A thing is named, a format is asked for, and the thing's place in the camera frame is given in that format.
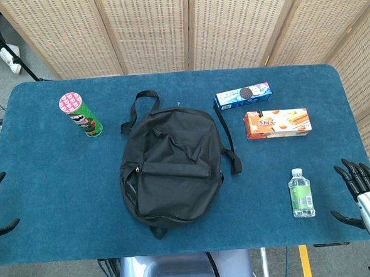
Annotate black backpack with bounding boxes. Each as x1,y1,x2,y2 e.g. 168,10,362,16
114,85,247,243

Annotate blue felt table cover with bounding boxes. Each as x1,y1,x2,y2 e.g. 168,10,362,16
0,60,370,266

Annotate clear water bottle green label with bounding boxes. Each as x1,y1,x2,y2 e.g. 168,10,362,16
287,167,316,219

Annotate green Pringles can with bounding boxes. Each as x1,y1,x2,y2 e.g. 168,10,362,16
58,90,105,140

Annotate white sneaker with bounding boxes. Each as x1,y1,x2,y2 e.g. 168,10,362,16
0,44,23,76

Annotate orange wafer roll box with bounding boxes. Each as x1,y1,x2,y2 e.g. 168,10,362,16
243,107,314,141

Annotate black tripod stand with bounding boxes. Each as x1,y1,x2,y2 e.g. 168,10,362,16
0,8,49,85

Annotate blue Oreo cookie box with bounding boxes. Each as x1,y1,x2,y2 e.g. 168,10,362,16
213,81,274,112

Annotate blue-grey robot torso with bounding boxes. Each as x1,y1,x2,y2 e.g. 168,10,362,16
116,249,256,277

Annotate woven bamboo folding screen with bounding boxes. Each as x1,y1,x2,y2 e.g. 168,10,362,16
0,0,370,213

